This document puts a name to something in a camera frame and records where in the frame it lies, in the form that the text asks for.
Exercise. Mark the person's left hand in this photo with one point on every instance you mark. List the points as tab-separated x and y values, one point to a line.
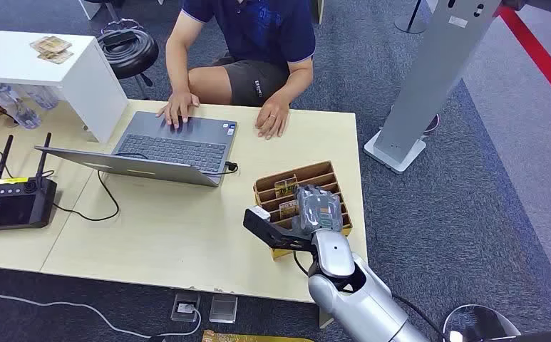
271	120

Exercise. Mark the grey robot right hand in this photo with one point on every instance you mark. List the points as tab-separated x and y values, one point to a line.
320	210

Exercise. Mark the person's right hand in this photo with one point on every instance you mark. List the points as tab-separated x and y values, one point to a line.
178	107

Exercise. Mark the person's right forearm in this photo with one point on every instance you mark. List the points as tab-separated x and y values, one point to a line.
178	66

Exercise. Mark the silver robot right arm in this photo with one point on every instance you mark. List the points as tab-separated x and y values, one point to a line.
350	292

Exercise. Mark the person's left forearm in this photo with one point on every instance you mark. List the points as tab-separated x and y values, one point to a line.
295	82

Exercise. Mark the patterned card in holder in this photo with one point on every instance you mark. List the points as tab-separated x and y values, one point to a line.
288	208
285	187

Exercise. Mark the brown slotted card holder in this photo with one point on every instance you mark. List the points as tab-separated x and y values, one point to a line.
320	175

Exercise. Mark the person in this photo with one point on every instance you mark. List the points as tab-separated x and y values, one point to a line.
256	37

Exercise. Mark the grey laptop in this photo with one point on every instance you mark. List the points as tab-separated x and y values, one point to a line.
176	148

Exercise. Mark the white desk shelf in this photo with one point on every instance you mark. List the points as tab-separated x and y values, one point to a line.
81	85

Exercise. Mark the clear plastic water bottle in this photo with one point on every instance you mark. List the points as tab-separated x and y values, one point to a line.
43	96
15	106

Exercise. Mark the closed floor socket box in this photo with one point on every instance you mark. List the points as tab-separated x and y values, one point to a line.
223	309

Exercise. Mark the gold patterned sheet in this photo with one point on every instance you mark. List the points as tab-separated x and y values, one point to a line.
251	337

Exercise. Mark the silver upright stand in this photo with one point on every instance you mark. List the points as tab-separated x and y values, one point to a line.
426	80

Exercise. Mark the floor socket box with plug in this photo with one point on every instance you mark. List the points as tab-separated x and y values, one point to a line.
185	307

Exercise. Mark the black pole stand base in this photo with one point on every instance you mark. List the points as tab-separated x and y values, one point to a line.
409	23

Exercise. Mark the black remote controller with antennas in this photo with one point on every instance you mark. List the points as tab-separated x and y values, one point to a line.
13	205

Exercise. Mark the shiny silver robot dome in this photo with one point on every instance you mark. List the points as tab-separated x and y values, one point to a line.
480	325

